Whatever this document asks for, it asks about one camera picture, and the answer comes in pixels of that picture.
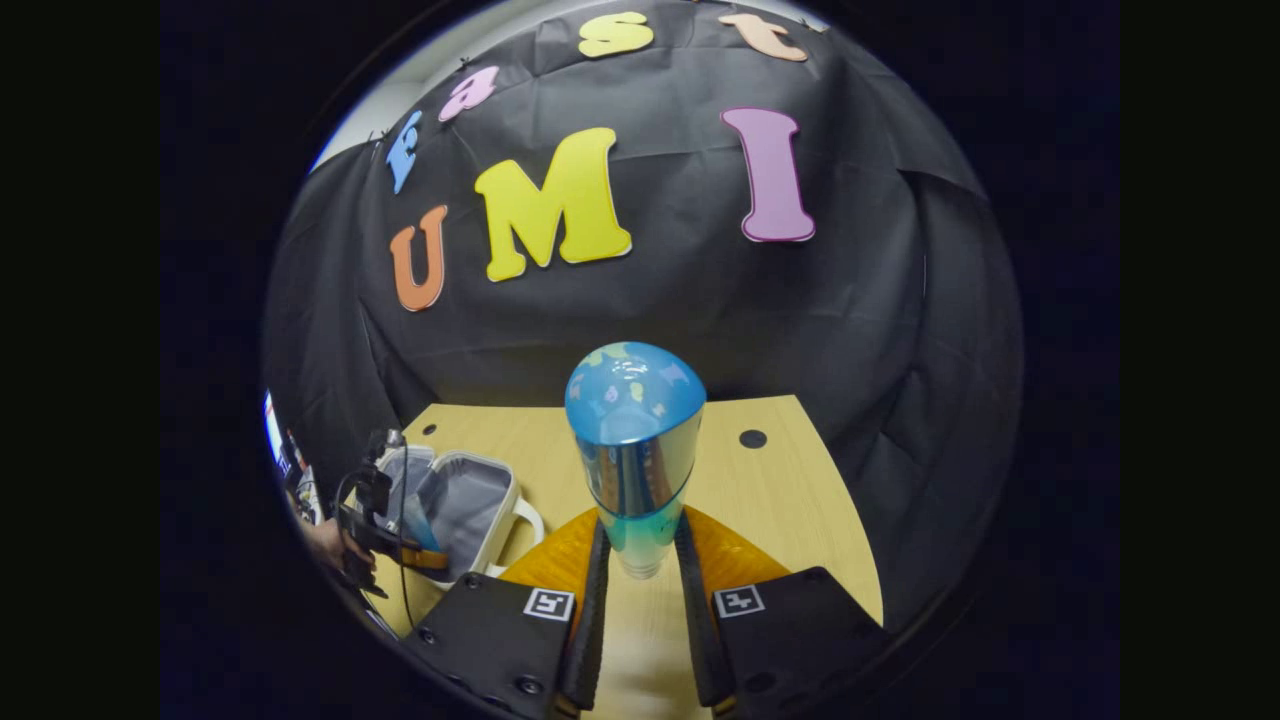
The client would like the white suitcase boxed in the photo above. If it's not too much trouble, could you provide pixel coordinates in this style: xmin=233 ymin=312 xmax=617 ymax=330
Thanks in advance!
xmin=378 ymin=445 xmax=547 ymax=583

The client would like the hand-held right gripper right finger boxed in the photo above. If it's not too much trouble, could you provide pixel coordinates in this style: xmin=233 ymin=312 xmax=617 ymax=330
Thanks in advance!
xmin=673 ymin=504 xmax=893 ymax=720

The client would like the black backdrop cloth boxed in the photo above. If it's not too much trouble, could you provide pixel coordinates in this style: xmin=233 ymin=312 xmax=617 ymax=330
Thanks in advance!
xmin=262 ymin=0 xmax=1026 ymax=631

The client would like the thin black cable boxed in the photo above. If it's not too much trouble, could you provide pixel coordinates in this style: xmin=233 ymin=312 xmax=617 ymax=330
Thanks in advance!
xmin=395 ymin=440 xmax=417 ymax=629

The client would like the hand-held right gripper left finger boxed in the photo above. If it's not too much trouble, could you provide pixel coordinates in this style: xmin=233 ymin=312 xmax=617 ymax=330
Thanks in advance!
xmin=398 ymin=506 xmax=613 ymax=720

